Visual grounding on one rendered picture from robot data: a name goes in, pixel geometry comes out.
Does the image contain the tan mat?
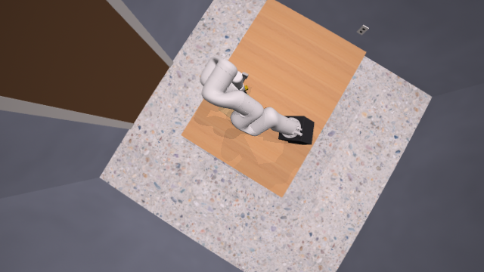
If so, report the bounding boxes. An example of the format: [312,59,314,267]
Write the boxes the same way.
[218,107,234,118]

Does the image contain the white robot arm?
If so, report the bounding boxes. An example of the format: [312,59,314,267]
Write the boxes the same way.
[200,56,303,138]

